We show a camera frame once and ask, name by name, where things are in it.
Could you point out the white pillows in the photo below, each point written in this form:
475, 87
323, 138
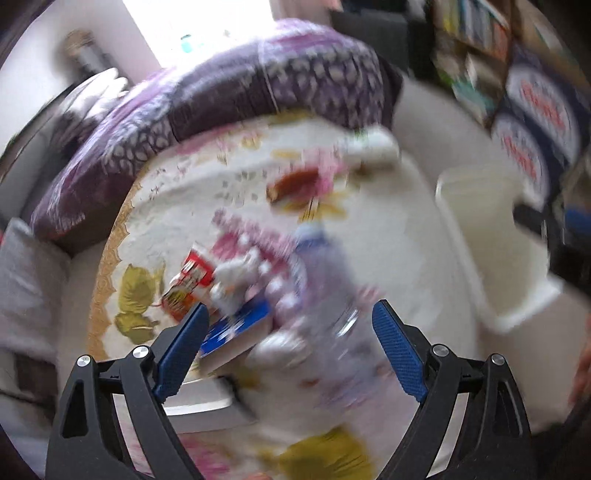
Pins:
94, 101

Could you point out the grey checked cushion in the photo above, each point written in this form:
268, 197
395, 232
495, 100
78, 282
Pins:
27, 281

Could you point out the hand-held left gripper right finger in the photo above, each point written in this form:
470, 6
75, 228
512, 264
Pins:
397, 350

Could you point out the blue and white carton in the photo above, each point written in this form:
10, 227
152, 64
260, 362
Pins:
545, 101
521, 157

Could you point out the red snack packet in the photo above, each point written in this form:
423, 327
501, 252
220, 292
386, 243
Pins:
189, 281

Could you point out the grey flat box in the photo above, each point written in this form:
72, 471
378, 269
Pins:
203, 413

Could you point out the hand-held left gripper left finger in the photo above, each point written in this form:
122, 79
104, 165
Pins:
182, 350

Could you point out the folded white diaper pack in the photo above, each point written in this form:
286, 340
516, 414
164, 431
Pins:
374, 147

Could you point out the crumpled white tissue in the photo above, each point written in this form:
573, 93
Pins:
279, 348

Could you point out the dark bench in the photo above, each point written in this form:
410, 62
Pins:
369, 37

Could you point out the wooden bookshelf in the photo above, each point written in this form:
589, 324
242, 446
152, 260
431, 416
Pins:
471, 55

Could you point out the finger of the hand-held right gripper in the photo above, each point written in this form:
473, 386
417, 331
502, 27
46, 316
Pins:
531, 220

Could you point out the clear plastic bottle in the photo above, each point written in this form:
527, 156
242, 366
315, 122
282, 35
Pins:
330, 286

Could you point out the white plastic bin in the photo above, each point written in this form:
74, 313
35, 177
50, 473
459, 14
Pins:
498, 249

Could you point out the brown snack wrapper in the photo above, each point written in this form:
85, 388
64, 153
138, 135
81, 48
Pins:
295, 184

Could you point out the teal container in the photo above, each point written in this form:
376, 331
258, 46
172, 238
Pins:
185, 42

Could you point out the purple patterned quilt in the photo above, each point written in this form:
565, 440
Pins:
207, 92

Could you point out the floral blanket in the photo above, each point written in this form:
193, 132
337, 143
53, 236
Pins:
194, 194

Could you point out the black metal stand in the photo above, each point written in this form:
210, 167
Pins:
85, 53

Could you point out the blue and white box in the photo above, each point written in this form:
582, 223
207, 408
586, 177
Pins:
235, 332

